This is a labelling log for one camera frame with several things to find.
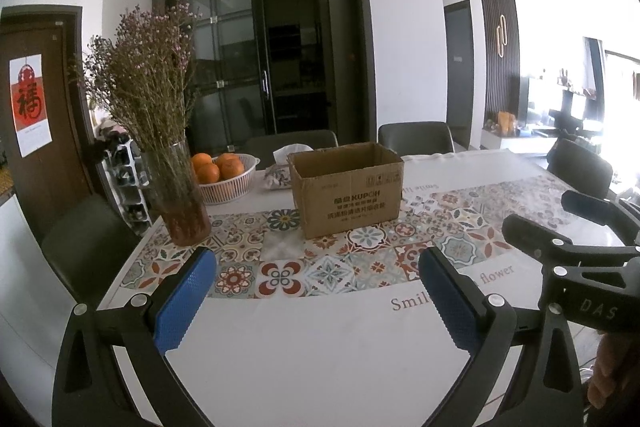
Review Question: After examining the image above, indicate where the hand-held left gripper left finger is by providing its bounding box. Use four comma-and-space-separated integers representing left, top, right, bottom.
51, 247, 218, 427

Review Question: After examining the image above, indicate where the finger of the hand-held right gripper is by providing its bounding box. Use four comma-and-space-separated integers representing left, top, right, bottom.
501, 213, 640, 268
561, 189, 640, 240

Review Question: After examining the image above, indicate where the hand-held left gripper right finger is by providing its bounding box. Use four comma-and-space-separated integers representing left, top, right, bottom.
417, 247, 586, 427

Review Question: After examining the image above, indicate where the cardboard box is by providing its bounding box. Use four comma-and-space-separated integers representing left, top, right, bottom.
286, 142, 405, 240

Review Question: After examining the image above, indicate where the person's right hand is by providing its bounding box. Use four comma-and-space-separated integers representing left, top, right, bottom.
586, 332, 640, 410

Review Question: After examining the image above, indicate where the dark dining chair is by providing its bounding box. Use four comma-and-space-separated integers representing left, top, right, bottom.
244, 129, 340, 158
40, 194, 143, 308
546, 138, 615, 200
377, 122, 455, 156

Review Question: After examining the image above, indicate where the glass vase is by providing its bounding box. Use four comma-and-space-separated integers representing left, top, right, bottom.
140, 138, 212, 247

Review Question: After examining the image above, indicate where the white low cabinet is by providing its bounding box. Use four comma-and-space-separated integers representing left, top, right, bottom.
481, 127, 558, 155

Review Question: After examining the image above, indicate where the white plastic basket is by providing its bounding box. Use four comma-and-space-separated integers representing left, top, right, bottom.
192, 153, 261, 206

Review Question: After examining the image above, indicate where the patterned tablecloth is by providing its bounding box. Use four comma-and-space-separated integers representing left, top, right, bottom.
97, 147, 640, 427

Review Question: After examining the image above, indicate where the floral tissue pack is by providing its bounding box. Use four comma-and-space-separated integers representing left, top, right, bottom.
263, 143, 316, 190

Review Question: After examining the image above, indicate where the white shoe rack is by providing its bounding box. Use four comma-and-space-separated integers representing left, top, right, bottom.
100, 139, 153, 238

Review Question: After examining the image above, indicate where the dark interior door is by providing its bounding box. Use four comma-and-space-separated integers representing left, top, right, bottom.
444, 0, 475, 150

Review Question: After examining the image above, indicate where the pink cloth bundle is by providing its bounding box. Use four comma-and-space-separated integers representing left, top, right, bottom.
95, 119, 133, 148

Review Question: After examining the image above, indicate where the dried flower bunch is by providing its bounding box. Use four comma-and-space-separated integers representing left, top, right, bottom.
67, 0, 201, 158

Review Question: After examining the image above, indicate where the dark sliding glass door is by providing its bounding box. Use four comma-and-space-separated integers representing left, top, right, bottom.
152, 0, 377, 152

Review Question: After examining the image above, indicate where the brown wooden door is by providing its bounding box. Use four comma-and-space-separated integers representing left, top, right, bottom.
0, 4, 108, 228

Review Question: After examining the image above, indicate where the dark slatted wall panel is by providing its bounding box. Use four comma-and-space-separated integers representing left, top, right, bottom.
477, 0, 521, 132

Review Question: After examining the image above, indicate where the gold wall ornament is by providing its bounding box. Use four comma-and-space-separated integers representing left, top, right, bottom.
496, 14, 509, 58

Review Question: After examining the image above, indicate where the red wall calendar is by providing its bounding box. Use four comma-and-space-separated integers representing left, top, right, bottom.
9, 54, 52, 158

